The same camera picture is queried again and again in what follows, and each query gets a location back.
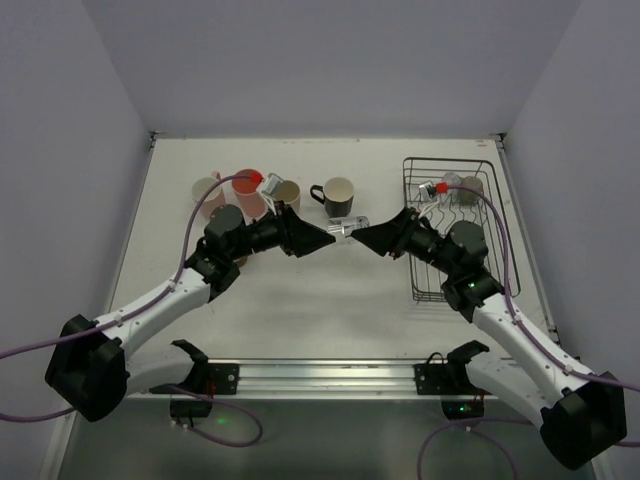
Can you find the clear glass cup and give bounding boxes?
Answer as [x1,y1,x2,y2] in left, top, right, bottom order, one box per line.
[327,216,370,238]
[442,172,462,194]

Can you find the beige cream cup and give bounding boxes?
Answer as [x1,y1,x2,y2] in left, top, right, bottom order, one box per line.
[274,180,301,213]

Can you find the matte pink tumbler cup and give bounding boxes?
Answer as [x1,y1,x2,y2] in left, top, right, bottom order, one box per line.
[231,169,267,219]

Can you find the glossy black handled mug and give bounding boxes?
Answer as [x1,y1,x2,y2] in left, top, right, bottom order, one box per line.
[309,177,355,218]

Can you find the grey-beige speckled cup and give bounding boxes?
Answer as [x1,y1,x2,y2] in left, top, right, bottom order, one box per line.
[457,176,484,206]

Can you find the glossy pink handled mug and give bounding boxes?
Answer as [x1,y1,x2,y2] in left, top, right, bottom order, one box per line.
[191,171,227,219]

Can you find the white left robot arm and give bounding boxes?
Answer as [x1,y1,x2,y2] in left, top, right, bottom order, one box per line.
[45,202,336,421]

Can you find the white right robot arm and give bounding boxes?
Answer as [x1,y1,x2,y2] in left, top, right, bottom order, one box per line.
[352,208,627,470]

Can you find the black wire dish rack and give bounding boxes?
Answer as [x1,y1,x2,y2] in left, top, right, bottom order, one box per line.
[402,157,509,303]

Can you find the aluminium mounting rail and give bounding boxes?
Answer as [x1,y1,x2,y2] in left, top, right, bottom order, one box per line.
[124,355,586,401]

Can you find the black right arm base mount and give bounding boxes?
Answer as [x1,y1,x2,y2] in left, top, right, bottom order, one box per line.
[413,340,490,420]

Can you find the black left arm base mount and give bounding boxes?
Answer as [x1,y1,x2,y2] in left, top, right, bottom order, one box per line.
[169,339,239,426]

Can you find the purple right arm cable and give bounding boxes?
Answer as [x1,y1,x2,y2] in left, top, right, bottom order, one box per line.
[416,181,640,480]

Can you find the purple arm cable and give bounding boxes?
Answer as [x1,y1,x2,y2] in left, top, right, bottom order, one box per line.
[416,181,640,480]
[0,170,264,449]

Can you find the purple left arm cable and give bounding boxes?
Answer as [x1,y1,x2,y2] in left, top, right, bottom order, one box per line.
[0,170,264,449]

